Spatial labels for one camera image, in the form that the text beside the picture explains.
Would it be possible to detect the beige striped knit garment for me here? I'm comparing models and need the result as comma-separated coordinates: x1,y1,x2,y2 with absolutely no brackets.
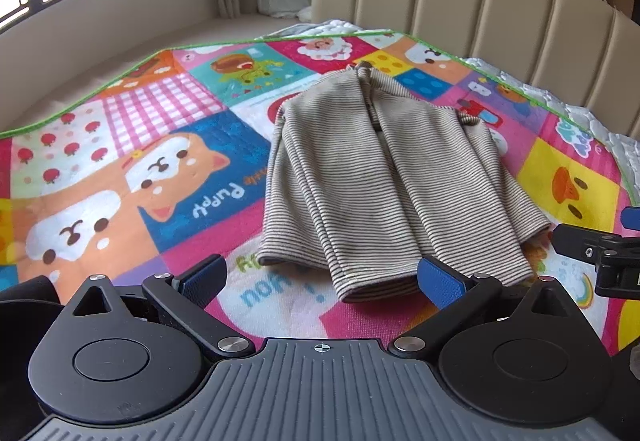
260,63,554,305

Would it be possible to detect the beige bay window ledge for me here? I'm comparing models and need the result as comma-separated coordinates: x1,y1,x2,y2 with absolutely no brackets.
0,0,313,134

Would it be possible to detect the colourful cartoon printed play mat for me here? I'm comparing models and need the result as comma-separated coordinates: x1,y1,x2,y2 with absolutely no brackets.
0,32,640,372

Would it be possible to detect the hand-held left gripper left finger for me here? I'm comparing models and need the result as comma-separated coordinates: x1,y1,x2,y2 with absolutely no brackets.
62,254,257,361

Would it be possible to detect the white quilted bed cover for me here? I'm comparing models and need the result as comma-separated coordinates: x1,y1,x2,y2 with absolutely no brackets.
254,18,640,208

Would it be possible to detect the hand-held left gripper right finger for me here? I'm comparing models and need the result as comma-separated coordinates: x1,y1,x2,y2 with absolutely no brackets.
389,257,577,360

